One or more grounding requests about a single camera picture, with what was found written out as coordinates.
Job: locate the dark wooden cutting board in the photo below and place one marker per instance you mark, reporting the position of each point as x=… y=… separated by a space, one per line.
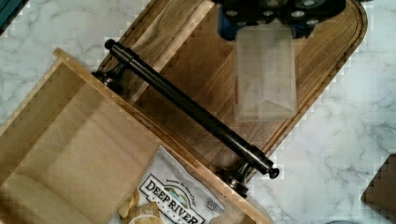
x=192 y=44

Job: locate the Deep River chips bag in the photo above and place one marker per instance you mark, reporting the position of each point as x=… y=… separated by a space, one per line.
x=180 y=198

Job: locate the light wooden drawer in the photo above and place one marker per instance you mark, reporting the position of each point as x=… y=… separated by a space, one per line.
x=74 y=151

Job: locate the dark wooden salt box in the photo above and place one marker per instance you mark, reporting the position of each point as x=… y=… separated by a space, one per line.
x=380 y=195

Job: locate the black drawer handle bar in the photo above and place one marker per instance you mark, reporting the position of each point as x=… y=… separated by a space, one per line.
x=251 y=157

